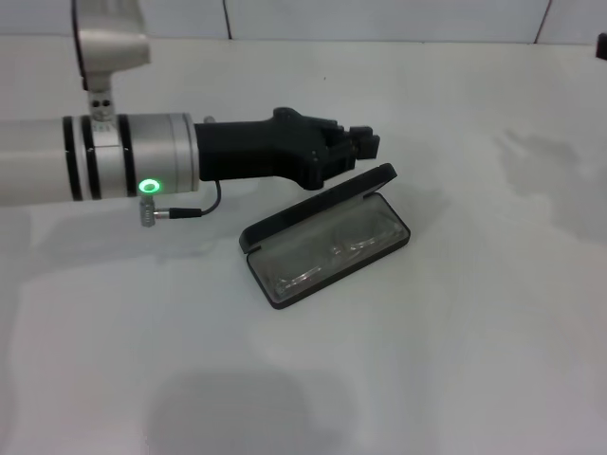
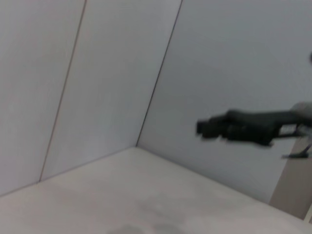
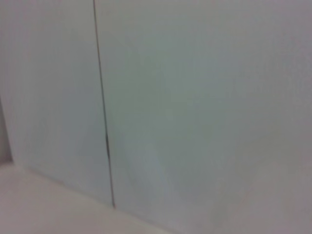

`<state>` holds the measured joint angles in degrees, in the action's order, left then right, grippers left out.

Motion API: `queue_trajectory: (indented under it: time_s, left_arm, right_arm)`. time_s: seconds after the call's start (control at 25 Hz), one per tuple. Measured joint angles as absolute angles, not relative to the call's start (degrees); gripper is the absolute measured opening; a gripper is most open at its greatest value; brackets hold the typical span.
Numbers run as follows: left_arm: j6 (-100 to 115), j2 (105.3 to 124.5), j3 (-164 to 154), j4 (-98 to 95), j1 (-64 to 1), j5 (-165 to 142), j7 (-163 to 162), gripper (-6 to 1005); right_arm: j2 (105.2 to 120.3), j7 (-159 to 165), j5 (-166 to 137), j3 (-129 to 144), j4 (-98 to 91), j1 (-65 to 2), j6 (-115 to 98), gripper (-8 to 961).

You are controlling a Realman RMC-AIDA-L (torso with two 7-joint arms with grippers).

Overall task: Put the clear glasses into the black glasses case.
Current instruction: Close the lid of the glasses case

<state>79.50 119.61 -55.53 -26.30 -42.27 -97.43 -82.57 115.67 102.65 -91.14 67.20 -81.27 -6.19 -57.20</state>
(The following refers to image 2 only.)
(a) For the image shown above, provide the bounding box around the right gripper cable with plug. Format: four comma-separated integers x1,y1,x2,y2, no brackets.
281,143,312,159

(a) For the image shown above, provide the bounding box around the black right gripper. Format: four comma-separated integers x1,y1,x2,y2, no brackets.
196,109,297,147

